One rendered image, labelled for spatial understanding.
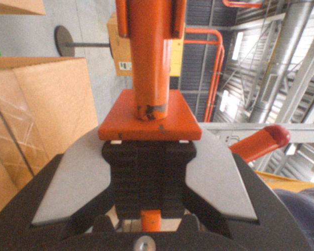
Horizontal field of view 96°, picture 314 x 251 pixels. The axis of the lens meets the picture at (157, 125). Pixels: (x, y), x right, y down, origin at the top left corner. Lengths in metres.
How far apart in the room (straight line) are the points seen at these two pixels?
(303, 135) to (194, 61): 9.66
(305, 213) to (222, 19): 11.42
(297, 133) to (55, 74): 1.81
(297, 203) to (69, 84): 0.43
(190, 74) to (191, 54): 1.31
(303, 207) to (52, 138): 0.40
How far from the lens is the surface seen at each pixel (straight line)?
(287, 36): 5.91
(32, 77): 0.21
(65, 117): 0.25
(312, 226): 0.35
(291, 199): 0.37
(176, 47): 7.46
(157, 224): 0.19
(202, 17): 11.18
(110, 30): 1.84
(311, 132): 1.93
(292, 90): 2.87
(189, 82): 11.15
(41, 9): 1.04
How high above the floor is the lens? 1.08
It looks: 2 degrees up
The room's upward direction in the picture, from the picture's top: 90 degrees clockwise
